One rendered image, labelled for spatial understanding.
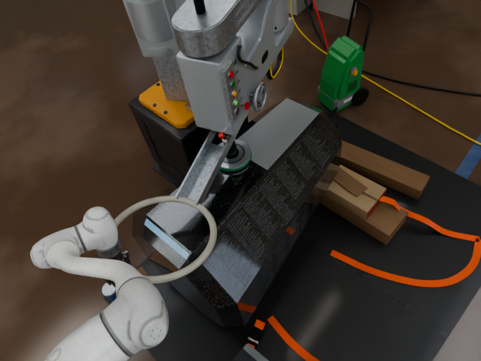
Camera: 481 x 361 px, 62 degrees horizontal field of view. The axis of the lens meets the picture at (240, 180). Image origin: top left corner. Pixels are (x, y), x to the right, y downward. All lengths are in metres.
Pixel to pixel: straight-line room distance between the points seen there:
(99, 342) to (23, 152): 3.40
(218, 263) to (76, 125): 2.62
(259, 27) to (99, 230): 1.20
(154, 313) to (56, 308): 2.20
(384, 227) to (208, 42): 1.78
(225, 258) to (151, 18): 1.34
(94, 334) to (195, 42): 1.08
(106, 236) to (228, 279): 0.76
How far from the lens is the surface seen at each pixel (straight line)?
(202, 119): 1.96
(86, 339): 1.03
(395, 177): 3.13
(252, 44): 2.01
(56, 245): 1.47
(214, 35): 1.62
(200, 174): 1.98
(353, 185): 2.87
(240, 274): 2.07
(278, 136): 2.32
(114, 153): 3.78
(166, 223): 2.08
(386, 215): 2.90
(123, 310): 1.02
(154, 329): 0.99
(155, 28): 2.41
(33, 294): 3.31
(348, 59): 3.44
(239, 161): 2.18
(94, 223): 1.48
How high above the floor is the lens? 2.55
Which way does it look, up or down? 52 degrees down
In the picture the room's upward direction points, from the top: 12 degrees counter-clockwise
